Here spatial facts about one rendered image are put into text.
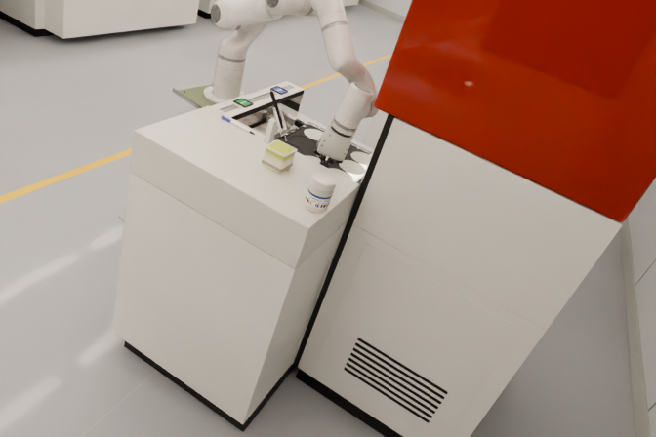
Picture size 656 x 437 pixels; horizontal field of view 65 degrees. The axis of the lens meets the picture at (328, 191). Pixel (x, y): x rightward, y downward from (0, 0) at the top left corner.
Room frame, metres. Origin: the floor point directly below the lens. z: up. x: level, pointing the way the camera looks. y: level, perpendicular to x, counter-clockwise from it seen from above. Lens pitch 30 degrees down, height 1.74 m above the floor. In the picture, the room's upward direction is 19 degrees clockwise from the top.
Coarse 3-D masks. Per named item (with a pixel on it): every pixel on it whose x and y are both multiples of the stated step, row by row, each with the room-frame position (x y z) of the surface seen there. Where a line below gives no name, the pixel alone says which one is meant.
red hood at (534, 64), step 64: (448, 0) 1.44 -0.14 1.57; (512, 0) 1.40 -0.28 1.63; (576, 0) 1.35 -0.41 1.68; (640, 0) 1.32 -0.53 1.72; (448, 64) 1.42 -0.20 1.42; (512, 64) 1.37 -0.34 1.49; (576, 64) 1.33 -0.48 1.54; (640, 64) 1.29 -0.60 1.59; (448, 128) 1.40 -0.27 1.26; (512, 128) 1.35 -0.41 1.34; (576, 128) 1.31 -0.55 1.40; (640, 128) 1.27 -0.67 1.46; (576, 192) 1.28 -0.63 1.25; (640, 192) 1.25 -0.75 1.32
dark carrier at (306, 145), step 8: (304, 128) 1.88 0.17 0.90; (312, 128) 1.91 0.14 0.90; (288, 136) 1.77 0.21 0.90; (296, 136) 1.79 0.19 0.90; (304, 136) 1.81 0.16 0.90; (296, 144) 1.72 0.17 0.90; (304, 144) 1.74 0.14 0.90; (312, 144) 1.77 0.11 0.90; (304, 152) 1.68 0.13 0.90; (312, 152) 1.70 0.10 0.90; (352, 160) 1.75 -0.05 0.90; (328, 168) 1.62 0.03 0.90; (336, 168) 1.64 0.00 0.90; (352, 176) 1.63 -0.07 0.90; (360, 176) 1.65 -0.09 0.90
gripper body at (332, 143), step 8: (328, 128) 1.57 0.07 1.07; (328, 136) 1.55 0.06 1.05; (336, 136) 1.55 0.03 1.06; (344, 136) 1.55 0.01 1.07; (352, 136) 1.59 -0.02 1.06; (320, 144) 1.55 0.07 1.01; (328, 144) 1.55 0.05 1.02; (336, 144) 1.56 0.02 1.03; (344, 144) 1.56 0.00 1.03; (320, 152) 1.55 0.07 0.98; (328, 152) 1.56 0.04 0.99; (336, 152) 1.56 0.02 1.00; (344, 152) 1.57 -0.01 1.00
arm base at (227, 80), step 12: (216, 72) 2.04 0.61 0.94; (228, 72) 2.02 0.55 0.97; (240, 72) 2.06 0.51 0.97; (216, 84) 2.03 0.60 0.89; (228, 84) 2.03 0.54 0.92; (240, 84) 2.08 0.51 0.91; (204, 96) 2.03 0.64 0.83; (216, 96) 2.03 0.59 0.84; (228, 96) 2.03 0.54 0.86; (240, 96) 2.12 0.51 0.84
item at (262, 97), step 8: (288, 88) 2.11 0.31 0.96; (296, 88) 2.13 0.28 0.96; (248, 96) 1.87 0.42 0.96; (256, 96) 1.89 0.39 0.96; (264, 96) 1.93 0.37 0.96; (280, 96) 1.98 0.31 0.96; (216, 104) 1.69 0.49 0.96; (224, 104) 1.71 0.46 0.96; (232, 104) 1.74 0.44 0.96; (256, 104) 1.81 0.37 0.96; (224, 112) 1.65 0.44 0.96; (232, 112) 1.68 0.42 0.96; (240, 112) 1.70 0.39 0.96
